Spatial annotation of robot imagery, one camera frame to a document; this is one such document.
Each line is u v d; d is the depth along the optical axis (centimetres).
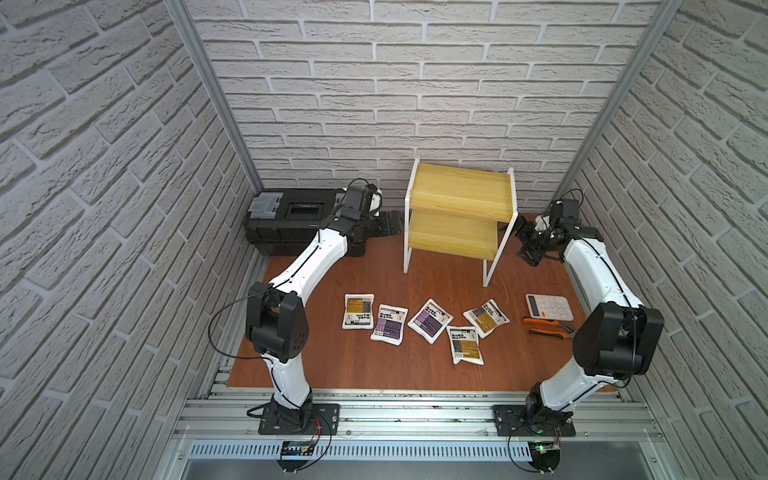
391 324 90
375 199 69
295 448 73
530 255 78
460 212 77
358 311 92
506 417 74
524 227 77
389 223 76
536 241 74
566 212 68
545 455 70
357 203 66
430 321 90
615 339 45
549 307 94
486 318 90
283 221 95
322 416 74
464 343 85
